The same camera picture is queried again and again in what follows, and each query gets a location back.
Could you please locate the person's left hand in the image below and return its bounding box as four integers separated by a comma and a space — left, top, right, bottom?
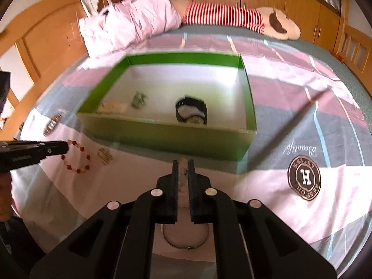
0, 171, 14, 222

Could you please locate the thin metal bangle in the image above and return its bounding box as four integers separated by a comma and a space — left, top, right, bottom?
161, 223, 210, 251

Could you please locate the beige bead bracelet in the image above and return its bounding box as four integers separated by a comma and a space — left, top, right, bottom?
97, 102, 128, 114

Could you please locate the wooden footboard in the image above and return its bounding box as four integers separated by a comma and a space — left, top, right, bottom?
331, 23, 372, 77

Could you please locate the plush dog in striped shirt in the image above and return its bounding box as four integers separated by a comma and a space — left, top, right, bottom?
171, 0, 302, 41

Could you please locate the pink pillow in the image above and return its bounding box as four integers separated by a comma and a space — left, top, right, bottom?
79, 0, 183, 59

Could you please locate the green quilted mattress cover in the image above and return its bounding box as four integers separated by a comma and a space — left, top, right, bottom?
154, 25, 372, 123

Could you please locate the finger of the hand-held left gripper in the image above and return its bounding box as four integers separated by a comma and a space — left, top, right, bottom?
37, 141, 71, 160

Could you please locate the green cardboard box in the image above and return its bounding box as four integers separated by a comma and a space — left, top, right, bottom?
76, 52, 258, 162

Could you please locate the red bead bracelet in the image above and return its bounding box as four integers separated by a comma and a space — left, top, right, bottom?
60, 139, 92, 174

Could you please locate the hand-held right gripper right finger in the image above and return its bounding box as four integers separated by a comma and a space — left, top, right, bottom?
187, 160, 337, 279

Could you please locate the small gold bracelet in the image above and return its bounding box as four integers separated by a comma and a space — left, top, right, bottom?
97, 148, 114, 166

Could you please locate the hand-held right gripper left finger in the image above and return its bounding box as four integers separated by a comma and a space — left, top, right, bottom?
29, 160, 179, 279

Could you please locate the black object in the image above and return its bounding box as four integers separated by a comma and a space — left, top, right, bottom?
0, 70, 11, 109

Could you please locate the wooden headboard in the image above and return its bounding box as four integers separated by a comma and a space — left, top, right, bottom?
0, 0, 98, 141

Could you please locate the dark bead bracelet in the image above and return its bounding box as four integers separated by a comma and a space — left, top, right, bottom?
130, 91, 149, 110

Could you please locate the black band bracelet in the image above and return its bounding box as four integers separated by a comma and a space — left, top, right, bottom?
175, 94, 209, 126

